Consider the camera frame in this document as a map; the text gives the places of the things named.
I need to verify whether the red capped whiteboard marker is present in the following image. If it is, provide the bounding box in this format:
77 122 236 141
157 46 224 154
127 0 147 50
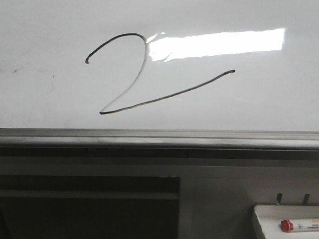
280 219 319 233

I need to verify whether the white marker tray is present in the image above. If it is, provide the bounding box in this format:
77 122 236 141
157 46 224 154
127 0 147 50
252 205 319 239

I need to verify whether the white whiteboard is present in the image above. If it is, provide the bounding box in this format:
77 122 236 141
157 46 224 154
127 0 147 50
0 0 319 149

